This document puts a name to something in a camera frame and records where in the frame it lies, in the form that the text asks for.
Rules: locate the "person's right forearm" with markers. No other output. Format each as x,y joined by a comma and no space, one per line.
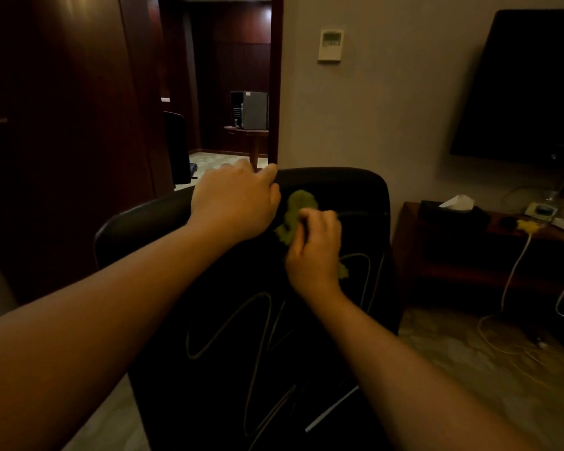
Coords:
404,380

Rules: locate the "dark wooden wardrobe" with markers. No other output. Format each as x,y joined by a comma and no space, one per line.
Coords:
66,136

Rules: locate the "person's right thumb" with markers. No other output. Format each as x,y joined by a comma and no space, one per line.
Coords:
298,234

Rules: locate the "small grey fridge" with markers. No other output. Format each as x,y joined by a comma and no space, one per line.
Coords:
253,110

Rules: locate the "round wooden side table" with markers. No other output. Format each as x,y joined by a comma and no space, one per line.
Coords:
251,136

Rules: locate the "person's left fingers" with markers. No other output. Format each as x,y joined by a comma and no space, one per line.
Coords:
265,174

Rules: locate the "person's left hand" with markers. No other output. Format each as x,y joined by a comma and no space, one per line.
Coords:
230,201

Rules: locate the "dark wooden door frame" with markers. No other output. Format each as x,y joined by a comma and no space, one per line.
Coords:
275,79

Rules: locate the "black wall television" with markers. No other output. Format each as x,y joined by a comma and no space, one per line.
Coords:
521,89

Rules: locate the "black leather office chair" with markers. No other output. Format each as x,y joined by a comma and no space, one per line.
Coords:
235,333

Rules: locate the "green cleaning cloth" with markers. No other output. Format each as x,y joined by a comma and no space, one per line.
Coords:
295,206

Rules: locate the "small white device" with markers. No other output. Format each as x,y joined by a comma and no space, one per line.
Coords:
541,210

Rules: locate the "black tissue box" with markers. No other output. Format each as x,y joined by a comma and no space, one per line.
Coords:
451,216

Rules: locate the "person's right hand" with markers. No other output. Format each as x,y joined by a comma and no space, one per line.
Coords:
315,258

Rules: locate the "white wall thermostat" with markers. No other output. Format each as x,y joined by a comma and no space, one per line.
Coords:
330,45

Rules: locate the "dark wooden television console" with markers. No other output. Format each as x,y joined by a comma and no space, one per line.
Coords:
456,262

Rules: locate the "person's left forearm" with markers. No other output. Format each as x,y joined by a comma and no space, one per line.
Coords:
98,324

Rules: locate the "black background chair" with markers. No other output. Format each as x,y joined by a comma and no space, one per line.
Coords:
177,145

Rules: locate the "yellow plug adapter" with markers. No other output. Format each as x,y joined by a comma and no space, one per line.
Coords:
529,225

